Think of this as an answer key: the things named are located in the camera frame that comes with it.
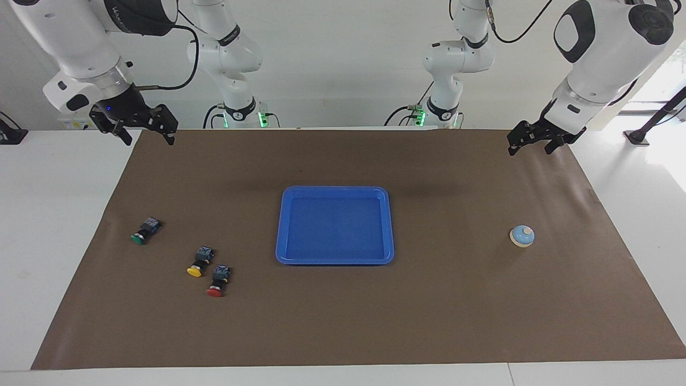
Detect green push button switch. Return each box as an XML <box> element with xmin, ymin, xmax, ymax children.
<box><xmin>130</xmin><ymin>217</ymin><xmax>162</xmax><ymax>246</ymax></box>

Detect brown paper table mat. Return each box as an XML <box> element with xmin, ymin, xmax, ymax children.
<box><xmin>31</xmin><ymin>129</ymin><xmax>686</xmax><ymax>370</ymax></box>

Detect blue plastic tray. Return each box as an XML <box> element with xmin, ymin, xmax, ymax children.
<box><xmin>275</xmin><ymin>185</ymin><xmax>396</xmax><ymax>266</ymax></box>

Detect white box yellow stickers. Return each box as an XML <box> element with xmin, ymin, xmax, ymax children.
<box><xmin>58</xmin><ymin>115</ymin><xmax>100</xmax><ymax>131</ymax></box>

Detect black left arm base cable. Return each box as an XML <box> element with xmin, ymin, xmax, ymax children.
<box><xmin>383</xmin><ymin>80</ymin><xmax>436</xmax><ymax>127</ymax></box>

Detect black bracket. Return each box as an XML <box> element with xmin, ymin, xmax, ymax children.
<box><xmin>0</xmin><ymin>111</ymin><xmax>28</xmax><ymax>145</ymax></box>

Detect black stand leg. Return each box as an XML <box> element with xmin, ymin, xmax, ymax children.
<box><xmin>623</xmin><ymin>86</ymin><xmax>686</xmax><ymax>146</ymax></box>

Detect light blue call bell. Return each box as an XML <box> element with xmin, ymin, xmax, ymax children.
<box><xmin>509</xmin><ymin>225</ymin><xmax>535</xmax><ymax>248</ymax></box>

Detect yellow push button switch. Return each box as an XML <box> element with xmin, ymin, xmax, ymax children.
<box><xmin>187</xmin><ymin>246</ymin><xmax>215</xmax><ymax>278</ymax></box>

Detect red push button switch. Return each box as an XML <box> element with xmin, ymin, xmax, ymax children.
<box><xmin>206</xmin><ymin>264</ymin><xmax>232</xmax><ymax>298</ymax></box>

